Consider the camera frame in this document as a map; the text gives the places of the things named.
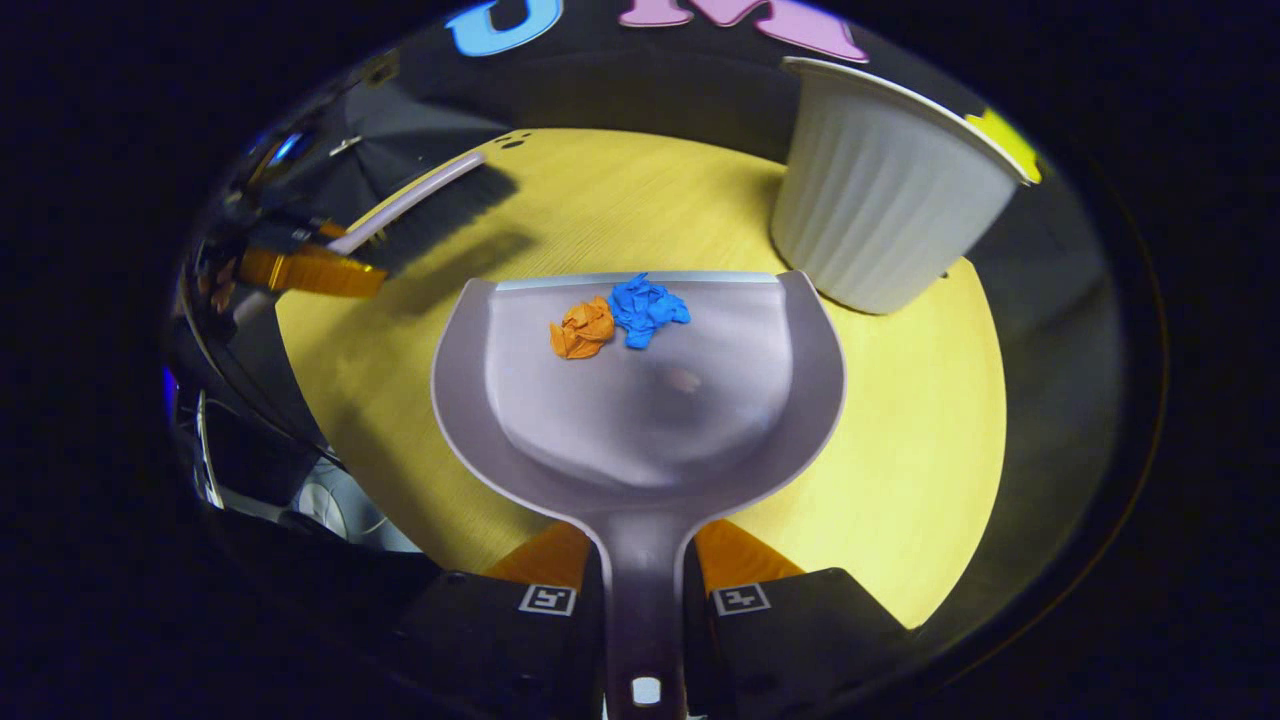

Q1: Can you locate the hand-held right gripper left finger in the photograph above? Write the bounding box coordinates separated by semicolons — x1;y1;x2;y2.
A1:
395;520;606;720

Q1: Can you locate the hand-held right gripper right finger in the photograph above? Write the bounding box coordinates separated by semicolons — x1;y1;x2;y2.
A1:
685;518;916;720

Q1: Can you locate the small pink broom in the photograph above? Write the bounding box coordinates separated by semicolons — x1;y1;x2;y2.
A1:
230;152;521;326

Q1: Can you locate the orange paper trash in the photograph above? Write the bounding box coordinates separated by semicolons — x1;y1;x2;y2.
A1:
549;296;616;361

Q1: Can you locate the pale pink dustpan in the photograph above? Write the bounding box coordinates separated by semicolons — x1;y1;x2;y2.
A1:
431;270;848;720

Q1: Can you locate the blue paper trash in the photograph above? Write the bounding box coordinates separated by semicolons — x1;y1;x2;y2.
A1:
608;272;693;350

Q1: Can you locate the white ribbed garbage bin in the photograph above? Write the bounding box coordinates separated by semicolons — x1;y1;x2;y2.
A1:
769;56;1041;316

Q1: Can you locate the yellow wooden desktop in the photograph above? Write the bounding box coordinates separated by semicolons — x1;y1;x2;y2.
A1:
275;128;1008;631

